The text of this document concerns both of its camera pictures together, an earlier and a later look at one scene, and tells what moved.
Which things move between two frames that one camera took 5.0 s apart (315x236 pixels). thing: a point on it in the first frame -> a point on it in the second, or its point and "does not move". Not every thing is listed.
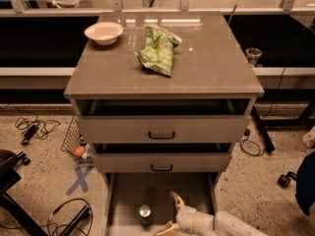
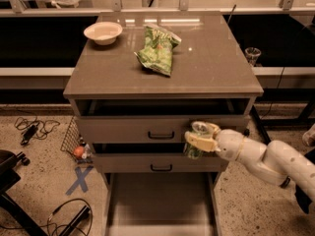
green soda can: [145, 212] -> [200, 129]
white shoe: [309, 139] does not move
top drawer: [164, 130] does not move
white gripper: [185, 218] -> [229, 144]
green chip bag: [158, 53] does not move
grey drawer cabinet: [161, 97] does not move
